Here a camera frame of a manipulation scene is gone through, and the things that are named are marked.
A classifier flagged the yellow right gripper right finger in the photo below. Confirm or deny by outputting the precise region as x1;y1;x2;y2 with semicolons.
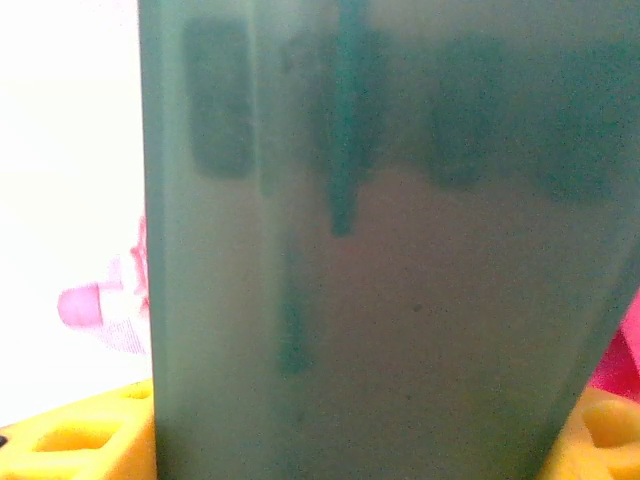
542;387;640;480

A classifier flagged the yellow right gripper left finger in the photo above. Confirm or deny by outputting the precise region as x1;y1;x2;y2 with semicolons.
0;379;157;480

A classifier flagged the pink backpack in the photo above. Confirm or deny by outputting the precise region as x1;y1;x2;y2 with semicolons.
57;214;640;401

